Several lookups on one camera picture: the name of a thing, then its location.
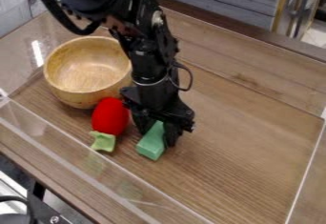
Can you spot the brown wooden bowl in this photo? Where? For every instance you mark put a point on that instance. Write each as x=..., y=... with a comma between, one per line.
x=86, y=70

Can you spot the gold metal chair frame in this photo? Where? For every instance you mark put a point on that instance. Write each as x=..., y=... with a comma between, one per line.
x=295, y=17

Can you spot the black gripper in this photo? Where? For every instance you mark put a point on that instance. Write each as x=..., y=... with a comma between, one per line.
x=157, y=108

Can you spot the red plush strawberry toy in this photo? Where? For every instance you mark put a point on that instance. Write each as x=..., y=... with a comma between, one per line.
x=110, y=120

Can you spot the green rectangular stick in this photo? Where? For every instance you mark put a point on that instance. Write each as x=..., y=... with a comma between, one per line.
x=152, y=144

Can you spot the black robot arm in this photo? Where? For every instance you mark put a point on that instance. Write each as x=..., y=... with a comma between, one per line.
x=137, y=22

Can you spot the black table leg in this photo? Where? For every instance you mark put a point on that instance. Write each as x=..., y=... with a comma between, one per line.
x=35, y=196

